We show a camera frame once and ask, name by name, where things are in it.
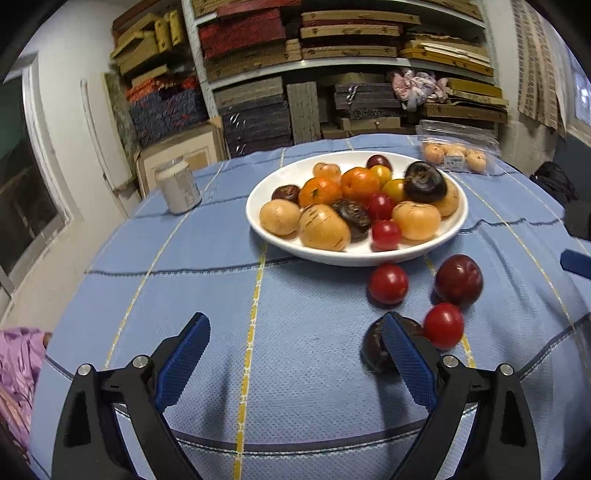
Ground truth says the stack of blue red boxes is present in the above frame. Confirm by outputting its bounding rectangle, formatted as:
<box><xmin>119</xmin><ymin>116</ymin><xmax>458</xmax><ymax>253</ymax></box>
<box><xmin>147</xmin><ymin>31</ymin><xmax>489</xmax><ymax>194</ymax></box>
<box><xmin>126</xmin><ymin>76</ymin><xmax>211</xmax><ymax>144</ymax></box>

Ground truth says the stack of red patterned boxes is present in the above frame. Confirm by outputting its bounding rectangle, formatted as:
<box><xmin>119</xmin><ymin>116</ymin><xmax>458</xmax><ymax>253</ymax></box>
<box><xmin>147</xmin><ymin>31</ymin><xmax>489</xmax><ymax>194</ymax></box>
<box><xmin>198</xmin><ymin>7</ymin><xmax>284</xmax><ymax>58</ymax></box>

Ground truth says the stack of olive flat boxes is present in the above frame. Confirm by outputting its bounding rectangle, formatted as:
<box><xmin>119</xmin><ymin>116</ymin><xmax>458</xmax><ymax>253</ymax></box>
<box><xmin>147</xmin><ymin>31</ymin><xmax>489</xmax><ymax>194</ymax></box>
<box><xmin>203</xmin><ymin>39</ymin><xmax>303</xmax><ymax>84</ymax></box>

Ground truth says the stack of yellow flat boxes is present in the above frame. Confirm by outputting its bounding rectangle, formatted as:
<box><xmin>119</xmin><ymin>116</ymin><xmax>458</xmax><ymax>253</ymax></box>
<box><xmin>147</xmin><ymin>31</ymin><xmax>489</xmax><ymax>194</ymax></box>
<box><xmin>399</xmin><ymin>32</ymin><xmax>495</xmax><ymax>77</ymax></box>

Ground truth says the stack of tan flat boxes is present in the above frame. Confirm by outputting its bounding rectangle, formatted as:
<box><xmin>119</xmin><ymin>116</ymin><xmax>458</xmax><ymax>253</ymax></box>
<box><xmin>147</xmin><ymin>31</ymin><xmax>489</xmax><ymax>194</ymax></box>
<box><xmin>300</xmin><ymin>9</ymin><xmax>421</xmax><ymax>60</ymax></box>

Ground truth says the stack of brown flat boxes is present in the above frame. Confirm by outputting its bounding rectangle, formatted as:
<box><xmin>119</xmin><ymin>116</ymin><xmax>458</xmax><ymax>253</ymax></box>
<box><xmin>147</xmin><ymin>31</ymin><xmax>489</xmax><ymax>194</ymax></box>
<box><xmin>422</xmin><ymin>78</ymin><xmax>509</xmax><ymax>139</ymax></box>

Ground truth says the white wall trunking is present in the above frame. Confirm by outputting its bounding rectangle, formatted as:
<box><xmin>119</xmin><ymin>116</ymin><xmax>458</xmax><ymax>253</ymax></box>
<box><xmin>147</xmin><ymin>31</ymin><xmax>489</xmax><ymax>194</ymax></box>
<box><xmin>81</xmin><ymin>78</ymin><xmax>132</xmax><ymax>185</ymax></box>

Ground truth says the cluster of small pale persimmons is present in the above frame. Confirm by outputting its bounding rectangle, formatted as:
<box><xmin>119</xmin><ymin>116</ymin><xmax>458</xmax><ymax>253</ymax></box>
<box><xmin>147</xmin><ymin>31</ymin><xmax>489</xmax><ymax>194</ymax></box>
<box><xmin>424</xmin><ymin>142</ymin><xmax>487</xmax><ymax>174</ymax></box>

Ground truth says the beige framed box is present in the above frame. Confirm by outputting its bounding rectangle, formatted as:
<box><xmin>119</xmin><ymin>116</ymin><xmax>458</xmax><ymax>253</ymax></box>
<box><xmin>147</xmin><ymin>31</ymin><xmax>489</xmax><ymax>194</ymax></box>
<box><xmin>134</xmin><ymin>122</ymin><xmax>227</xmax><ymax>195</ymax></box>

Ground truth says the stack of dark grey boxes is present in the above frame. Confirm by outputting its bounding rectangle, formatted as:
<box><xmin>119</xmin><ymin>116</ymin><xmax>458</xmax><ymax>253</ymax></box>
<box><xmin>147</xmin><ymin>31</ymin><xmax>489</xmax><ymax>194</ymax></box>
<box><xmin>215</xmin><ymin>76</ymin><xmax>294</xmax><ymax>158</ymax></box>

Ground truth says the white oval plate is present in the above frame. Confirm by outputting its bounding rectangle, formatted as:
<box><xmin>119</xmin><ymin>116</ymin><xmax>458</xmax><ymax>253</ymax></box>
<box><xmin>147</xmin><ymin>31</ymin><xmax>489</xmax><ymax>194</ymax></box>
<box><xmin>246</xmin><ymin>150</ymin><xmax>468</xmax><ymax>267</ymax></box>

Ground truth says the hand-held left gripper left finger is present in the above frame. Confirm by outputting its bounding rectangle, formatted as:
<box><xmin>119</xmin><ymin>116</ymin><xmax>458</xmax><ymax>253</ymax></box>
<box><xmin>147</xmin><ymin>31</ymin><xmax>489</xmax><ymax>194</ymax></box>
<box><xmin>52</xmin><ymin>311</ymin><xmax>212</xmax><ymax>480</ymax></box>

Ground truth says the black bag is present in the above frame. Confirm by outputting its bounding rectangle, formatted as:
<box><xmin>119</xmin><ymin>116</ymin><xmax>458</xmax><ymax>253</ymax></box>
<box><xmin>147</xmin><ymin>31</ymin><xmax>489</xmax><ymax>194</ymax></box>
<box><xmin>529</xmin><ymin>161</ymin><xmax>591</xmax><ymax>241</ymax></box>

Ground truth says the pink floral cloth bundle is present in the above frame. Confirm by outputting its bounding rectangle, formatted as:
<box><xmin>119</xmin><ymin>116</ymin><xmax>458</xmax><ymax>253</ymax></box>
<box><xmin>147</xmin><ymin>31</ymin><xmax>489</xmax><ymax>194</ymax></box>
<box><xmin>387</xmin><ymin>67</ymin><xmax>448</xmax><ymax>112</ymax></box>

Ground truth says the stack of woven straw boxes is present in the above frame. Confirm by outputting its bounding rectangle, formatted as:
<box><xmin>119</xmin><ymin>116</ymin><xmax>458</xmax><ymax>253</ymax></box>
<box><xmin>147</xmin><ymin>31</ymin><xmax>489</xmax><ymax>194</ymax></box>
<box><xmin>110</xmin><ymin>9</ymin><xmax>188</xmax><ymax>77</ymax></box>

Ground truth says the stack of dark brown boxes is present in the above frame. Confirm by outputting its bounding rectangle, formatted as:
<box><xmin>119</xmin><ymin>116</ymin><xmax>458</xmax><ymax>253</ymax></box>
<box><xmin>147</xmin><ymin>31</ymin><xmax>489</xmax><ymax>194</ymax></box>
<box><xmin>332</xmin><ymin>82</ymin><xmax>407</xmax><ymax>123</ymax></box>

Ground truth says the tan potato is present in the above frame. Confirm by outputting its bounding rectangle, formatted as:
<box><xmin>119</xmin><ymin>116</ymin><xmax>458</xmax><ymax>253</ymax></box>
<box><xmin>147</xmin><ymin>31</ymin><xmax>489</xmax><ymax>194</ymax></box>
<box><xmin>434</xmin><ymin>182</ymin><xmax>460</xmax><ymax>217</ymax></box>
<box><xmin>259</xmin><ymin>199</ymin><xmax>301</xmax><ymax>237</ymax></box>
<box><xmin>298</xmin><ymin>203</ymin><xmax>352</xmax><ymax>252</ymax></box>

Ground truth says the white framed window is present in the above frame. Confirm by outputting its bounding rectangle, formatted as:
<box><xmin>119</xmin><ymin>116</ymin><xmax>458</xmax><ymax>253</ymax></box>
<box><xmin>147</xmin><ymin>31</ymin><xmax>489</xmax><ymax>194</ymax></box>
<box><xmin>0</xmin><ymin>53</ymin><xmax>75</xmax><ymax>296</ymax></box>

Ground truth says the white metal shelf rack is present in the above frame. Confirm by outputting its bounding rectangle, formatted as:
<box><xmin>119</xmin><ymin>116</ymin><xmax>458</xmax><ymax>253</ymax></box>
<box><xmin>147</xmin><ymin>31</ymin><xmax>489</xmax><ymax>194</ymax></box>
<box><xmin>182</xmin><ymin>0</ymin><xmax>504</xmax><ymax>139</ymax></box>

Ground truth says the red tomato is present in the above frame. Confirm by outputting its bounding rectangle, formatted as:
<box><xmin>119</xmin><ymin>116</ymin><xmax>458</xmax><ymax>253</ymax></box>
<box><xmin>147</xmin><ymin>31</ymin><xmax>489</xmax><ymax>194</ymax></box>
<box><xmin>372</xmin><ymin>220</ymin><xmax>402</xmax><ymax>251</ymax></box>
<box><xmin>367</xmin><ymin>192</ymin><xmax>397</xmax><ymax>221</ymax></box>
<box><xmin>367</xmin><ymin>263</ymin><xmax>410</xmax><ymax>305</ymax></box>
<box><xmin>423</xmin><ymin>302</ymin><xmax>465</xmax><ymax>350</ymax></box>

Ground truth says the speckled orange persimmon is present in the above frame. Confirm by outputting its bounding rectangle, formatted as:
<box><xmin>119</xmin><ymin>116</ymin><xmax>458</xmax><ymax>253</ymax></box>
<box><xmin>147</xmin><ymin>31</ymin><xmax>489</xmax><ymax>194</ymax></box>
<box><xmin>312</xmin><ymin>162</ymin><xmax>342</xmax><ymax>182</ymax></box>

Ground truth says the grey marbled board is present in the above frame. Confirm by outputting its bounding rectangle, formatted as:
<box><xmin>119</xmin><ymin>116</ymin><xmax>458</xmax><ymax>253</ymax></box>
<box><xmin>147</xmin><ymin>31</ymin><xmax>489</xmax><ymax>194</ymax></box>
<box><xmin>104</xmin><ymin>71</ymin><xmax>141</xmax><ymax>158</ymax></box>

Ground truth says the beige patterned hanging fabric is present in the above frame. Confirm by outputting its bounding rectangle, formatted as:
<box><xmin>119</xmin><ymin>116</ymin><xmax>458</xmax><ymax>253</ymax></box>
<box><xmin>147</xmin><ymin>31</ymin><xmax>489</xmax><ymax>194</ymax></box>
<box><xmin>510</xmin><ymin>0</ymin><xmax>575</xmax><ymax>139</ymax></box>

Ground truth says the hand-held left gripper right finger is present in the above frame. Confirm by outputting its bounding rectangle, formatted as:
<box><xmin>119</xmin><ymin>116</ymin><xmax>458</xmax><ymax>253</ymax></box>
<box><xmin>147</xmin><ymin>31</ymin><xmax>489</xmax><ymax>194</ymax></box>
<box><xmin>381</xmin><ymin>311</ymin><xmax>542</xmax><ymax>480</ymax></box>

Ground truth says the blue striped tablecloth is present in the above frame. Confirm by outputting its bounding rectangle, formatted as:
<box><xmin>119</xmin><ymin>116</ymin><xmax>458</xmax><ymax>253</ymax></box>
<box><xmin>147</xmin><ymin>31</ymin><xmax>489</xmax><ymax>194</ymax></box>
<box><xmin>30</xmin><ymin>134</ymin><xmax>591</xmax><ymax>480</ymax></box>

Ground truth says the grey tin can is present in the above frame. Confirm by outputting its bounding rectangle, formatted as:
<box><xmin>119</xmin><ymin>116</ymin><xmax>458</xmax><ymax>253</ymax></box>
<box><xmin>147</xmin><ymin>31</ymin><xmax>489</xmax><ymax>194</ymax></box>
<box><xmin>154</xmin><ymin>157</ymin><xmax>203</xmax><ymax>214</ymax></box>

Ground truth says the orange mandarin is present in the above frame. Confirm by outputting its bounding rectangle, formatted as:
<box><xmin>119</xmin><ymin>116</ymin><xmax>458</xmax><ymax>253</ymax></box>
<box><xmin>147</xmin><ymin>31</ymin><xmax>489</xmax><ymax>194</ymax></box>
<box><xmin>298</xmin><ymin>177</ymin><xmax>343</xmax><ymax>208</ymax></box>
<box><xmin>340</xmin><ymin>167</ymin><xmax>382</xmax><ymax>201</ymax></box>

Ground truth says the clear plastic clamshell box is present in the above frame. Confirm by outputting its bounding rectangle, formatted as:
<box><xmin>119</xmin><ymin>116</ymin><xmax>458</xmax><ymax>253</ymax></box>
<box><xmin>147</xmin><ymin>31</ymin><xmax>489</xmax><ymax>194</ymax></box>
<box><xmin>416</xmin><ymin>119</ymin><xmax>502</xmax><ymax>175</ymax></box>

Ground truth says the purple pink cloth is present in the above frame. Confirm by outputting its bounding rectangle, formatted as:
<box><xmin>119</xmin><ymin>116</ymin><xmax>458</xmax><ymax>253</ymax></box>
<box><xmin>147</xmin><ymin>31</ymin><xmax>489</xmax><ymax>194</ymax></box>
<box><xmin>0</xmin><ymin>327</ymin><xmax>47</xmax><ymax>462</ymax></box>

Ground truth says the brown studded upright box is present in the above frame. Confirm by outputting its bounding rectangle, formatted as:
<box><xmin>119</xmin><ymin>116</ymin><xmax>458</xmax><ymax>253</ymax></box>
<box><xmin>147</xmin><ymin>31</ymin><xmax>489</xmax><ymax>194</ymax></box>
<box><xmin>286</xmin><ymin>80</ymin><xmax>322</xmax><ymax>144</ymax></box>

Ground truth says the dark purple mangosteen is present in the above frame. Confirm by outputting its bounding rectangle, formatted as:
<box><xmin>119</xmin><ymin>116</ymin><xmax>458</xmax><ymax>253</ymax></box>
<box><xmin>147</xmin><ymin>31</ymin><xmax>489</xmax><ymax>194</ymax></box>
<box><xmin>403</xmin><ymin>161</ymin><xmax>448</xmax><ymax>204</ymax></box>

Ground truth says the large dark red plum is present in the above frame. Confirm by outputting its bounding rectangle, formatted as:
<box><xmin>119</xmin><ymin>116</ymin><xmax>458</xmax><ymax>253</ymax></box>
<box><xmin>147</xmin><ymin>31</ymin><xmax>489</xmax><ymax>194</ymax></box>
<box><xmin>434</xmin><ymin>254</ymin><xmax>484</xmax><ymax>308</ymax></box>

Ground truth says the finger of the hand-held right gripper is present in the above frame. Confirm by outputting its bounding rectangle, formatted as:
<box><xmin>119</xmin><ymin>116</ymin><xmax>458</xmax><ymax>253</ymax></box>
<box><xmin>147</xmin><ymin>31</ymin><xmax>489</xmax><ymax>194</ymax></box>
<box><xmin>560</xmin><ymin>249</ymin><xmax>591</xmax><ymax>280</ymax></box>

